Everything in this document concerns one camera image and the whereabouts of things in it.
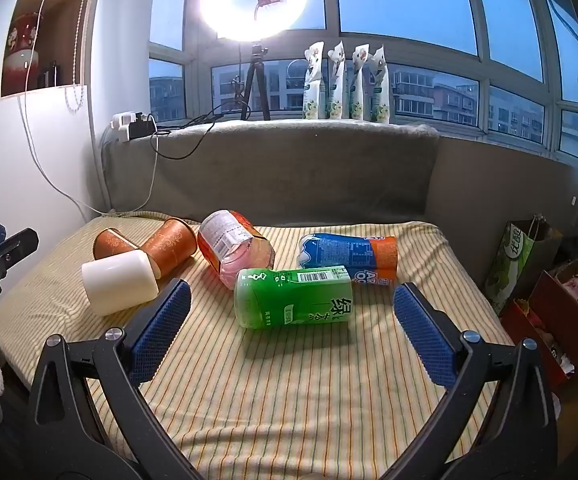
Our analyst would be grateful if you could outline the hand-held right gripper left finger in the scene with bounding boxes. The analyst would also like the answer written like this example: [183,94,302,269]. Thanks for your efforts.
[24,279,205,480]

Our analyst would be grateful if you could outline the ring light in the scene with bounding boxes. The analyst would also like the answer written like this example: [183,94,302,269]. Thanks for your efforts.
[199,0,313,42]

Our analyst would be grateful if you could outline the orange and pink cup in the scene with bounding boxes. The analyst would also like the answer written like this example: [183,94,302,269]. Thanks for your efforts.
[197,210,276,291]

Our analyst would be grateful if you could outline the phone holder clamp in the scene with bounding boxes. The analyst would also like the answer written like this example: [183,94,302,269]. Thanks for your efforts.
[253,0,285,21]

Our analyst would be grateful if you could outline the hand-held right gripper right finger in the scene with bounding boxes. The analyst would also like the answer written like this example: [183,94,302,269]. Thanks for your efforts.
[379,282,560,480]

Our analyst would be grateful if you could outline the green paper bag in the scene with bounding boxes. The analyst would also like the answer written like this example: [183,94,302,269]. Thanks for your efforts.
[484,215,564,317]

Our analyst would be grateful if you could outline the white bead chain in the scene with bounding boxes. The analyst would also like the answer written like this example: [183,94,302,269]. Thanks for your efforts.
[63,0,89,113]

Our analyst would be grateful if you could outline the black tripod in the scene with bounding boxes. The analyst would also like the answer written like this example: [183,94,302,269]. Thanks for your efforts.
[229,42,273,122]

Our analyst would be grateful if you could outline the white cable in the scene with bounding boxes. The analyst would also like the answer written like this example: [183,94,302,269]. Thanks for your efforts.
[16,0,117,213]

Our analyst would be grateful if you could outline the blue and orange cup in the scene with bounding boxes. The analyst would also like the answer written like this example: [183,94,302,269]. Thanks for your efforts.
[296,232,400,288]

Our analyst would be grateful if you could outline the red and white vase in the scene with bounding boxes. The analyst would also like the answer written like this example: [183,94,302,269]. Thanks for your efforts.
[6,12,44,94]

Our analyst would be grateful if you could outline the red cardboard box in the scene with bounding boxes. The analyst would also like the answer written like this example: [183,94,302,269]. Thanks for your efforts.
[500,259,578,392]

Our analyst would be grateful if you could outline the grey upholstered headboard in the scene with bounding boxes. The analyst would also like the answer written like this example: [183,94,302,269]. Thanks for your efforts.
[102,122,578,291]

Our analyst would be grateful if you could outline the black cable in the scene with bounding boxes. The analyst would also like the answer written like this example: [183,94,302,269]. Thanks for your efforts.
[151,105,246,162]

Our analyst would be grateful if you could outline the green label cup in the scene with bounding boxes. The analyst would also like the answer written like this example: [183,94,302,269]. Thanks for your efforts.
[234,266,354,331]

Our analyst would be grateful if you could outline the white cup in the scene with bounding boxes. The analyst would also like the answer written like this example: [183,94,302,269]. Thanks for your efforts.
[81,250,161,317]

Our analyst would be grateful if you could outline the window frame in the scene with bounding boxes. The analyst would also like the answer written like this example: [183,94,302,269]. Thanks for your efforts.
[148,0,578,162]

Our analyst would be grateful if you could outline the brown patterned paper cup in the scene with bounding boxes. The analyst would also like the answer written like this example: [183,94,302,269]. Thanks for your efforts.
[142,217,199,281]
[93,228,143,261]

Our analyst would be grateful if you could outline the wooden wall shelf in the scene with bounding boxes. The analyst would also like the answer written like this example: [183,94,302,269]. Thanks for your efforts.
[0,0,96,97]

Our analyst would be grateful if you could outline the black power strip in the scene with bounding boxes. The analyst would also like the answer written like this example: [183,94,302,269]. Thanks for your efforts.
[128,116,158,142]

